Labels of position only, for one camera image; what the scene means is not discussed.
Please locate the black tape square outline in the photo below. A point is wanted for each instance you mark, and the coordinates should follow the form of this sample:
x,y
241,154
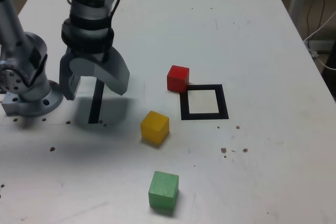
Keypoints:
x,y
184,103

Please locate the black tape strip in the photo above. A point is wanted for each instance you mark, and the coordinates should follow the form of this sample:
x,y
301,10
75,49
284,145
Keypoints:
x,y
95,108

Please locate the green cube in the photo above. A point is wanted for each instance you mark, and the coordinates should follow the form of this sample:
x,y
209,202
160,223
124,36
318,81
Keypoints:
x,y
163,190

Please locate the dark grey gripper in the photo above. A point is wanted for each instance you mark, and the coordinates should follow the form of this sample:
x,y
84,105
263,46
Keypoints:
x,y
88,55

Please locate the yellow cube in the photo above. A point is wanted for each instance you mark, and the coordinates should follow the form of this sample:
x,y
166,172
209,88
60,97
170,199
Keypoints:
x,y
155,127

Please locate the red cube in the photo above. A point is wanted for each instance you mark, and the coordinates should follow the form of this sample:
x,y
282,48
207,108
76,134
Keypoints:
x,y
177,79

